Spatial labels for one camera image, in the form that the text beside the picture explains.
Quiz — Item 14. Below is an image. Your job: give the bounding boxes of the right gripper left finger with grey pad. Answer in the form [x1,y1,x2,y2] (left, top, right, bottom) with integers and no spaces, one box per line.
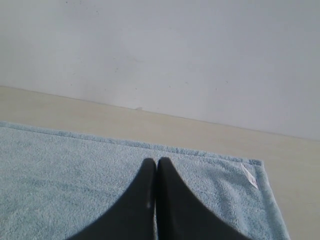
[69,158,157,240]

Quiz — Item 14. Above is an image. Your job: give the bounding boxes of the light blue fleece towel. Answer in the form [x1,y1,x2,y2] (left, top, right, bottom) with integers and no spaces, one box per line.
[0,122,290,240]

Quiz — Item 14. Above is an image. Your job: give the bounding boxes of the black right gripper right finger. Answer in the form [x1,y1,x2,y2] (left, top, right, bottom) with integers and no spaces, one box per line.
[156,157,244,240]

